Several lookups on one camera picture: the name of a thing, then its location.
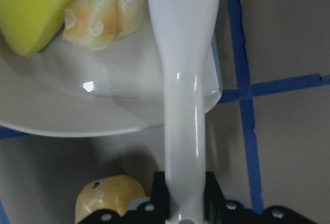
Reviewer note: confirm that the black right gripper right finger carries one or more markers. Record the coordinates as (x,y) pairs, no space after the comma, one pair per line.
(220,210)

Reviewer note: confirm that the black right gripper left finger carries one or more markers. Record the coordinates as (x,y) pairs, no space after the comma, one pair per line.
(152,209)

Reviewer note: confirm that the beige plastic dustpan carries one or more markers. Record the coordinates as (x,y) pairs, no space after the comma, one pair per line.
(68,91)

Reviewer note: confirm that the white hand brush black bristles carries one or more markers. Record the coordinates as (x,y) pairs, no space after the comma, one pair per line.
(183,31)

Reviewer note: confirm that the yellow potato toy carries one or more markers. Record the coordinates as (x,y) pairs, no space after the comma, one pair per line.
(114,193)

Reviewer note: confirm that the croissant bread toy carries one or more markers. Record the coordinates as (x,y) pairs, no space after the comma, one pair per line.
(96,24)

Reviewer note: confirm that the yellow green sponge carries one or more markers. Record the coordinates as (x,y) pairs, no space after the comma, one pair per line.
(29,25)

